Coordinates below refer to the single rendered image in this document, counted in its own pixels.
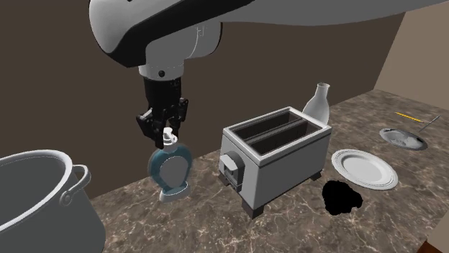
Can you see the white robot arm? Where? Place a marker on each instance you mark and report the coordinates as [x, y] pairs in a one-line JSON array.
[[115, 24]]

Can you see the yellow pencil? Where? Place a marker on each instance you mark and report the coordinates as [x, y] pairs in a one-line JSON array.
[[409, 117]]

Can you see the grey shallow dish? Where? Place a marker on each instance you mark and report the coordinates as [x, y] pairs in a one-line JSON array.
[[402, 139]]

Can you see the white ceramic vase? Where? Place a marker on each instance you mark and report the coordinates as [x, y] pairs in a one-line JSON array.
[[318, 107]]

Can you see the blue soap dispenser bottle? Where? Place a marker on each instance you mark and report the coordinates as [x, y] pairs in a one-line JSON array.
[[171, 168]]

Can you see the white round plate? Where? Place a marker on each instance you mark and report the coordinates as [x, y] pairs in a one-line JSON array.
[[364, 169]]

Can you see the large silver cooking pot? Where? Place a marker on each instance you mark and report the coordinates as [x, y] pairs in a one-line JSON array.
[[45, 217]]

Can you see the silver two-slot toaster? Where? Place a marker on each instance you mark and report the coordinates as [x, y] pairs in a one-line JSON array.
[[284, 168]]

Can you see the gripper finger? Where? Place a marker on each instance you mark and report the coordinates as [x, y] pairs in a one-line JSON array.
[[180, 114], [151, 125]]

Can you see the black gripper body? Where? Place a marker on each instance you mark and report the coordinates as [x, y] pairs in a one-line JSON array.
[[162, 92]]

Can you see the thin grey metal utensil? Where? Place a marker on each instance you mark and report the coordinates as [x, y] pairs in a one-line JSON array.
[[428, 124]]

